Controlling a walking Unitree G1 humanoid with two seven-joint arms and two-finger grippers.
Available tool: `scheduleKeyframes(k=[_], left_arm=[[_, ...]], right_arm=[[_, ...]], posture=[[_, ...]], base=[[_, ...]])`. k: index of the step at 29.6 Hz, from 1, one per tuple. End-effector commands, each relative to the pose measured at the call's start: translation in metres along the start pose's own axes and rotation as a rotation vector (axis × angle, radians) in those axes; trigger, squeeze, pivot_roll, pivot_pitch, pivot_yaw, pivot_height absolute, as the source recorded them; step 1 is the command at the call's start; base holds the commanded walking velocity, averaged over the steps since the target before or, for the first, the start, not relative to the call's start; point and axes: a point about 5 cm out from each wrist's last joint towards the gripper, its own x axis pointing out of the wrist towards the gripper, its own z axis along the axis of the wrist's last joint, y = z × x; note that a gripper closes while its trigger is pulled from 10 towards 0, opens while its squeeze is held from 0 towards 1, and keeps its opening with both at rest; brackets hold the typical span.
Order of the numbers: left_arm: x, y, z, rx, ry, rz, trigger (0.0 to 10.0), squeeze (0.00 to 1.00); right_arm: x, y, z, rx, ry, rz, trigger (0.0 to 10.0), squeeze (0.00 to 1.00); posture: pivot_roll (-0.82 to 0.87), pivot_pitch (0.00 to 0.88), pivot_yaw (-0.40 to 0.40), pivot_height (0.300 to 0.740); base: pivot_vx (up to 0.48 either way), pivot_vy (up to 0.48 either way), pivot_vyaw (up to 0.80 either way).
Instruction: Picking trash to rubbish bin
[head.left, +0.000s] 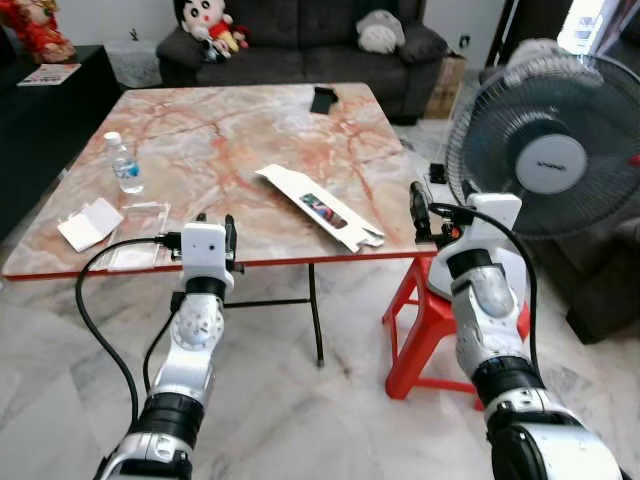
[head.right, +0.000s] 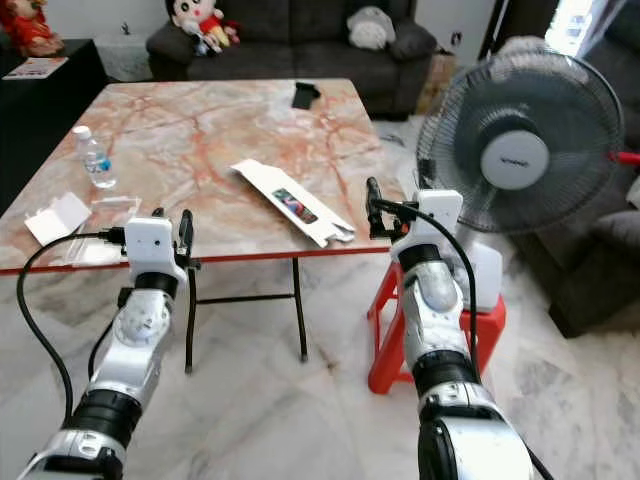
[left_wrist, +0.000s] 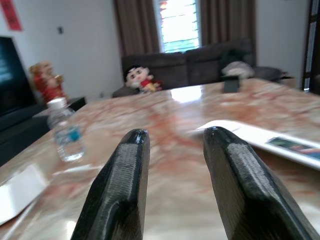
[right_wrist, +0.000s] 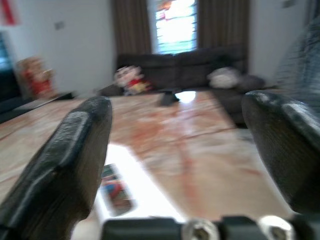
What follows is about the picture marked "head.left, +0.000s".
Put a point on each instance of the marble top folding table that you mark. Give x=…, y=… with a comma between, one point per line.
x=230, y=140

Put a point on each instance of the long white cardboard box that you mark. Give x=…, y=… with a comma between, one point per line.
x=300, y=190

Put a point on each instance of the small black pouch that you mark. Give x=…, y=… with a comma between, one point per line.
x=323, y=100

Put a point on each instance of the black tv console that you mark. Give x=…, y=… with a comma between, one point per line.
x=50, y=130

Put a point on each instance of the cartoon boy plush doll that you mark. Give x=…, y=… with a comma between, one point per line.
x=205, y=15

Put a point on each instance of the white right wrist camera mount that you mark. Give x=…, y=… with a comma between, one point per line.
x=492, y=215

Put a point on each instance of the red and gold figurine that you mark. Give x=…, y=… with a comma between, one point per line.
x=40, y=35

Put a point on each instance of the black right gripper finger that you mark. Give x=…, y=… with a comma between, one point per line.
x=419, y=208

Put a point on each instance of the red plastic stool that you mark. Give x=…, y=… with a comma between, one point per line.
x=420, y=330

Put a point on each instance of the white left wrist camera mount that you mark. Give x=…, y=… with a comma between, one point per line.
x=205, y=250

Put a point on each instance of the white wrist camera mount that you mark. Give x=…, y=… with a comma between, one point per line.
x=492, y=215
x=205, y=250

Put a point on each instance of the bright window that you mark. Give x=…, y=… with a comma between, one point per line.
x=582, y=25

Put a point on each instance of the white electric fan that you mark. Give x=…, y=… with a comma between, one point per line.
x=550, y=160

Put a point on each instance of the white and red pamphlet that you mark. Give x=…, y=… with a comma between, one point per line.
x=48, y=74

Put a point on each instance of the brown cardboard box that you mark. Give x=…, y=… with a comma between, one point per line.
x=447, y=90

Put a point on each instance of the small white folded card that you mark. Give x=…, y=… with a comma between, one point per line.
x=90, y=225

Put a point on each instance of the grey round plush toy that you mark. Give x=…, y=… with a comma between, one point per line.
x=380, y=35

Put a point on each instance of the clear plastic water bottle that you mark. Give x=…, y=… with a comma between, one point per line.
x=125, y=170

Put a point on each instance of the dark grey sofa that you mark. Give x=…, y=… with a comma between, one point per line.
x=300, y=50

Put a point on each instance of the clear plastic blister tray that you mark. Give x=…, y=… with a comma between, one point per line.
x=147, y=212
x=132, y=257

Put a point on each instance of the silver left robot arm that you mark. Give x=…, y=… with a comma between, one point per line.
x=195, y=340

